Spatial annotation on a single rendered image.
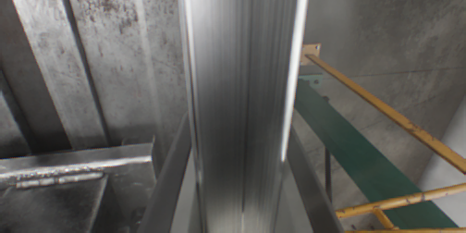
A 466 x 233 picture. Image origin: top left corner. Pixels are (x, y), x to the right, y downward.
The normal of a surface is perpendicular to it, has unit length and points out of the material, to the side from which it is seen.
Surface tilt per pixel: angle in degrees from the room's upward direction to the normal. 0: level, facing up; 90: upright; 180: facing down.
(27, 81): 0
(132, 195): 0
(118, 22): 0
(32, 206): 90
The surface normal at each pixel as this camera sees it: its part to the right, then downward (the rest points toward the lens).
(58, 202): 0.00, -0.87
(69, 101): 0.19, 0.48
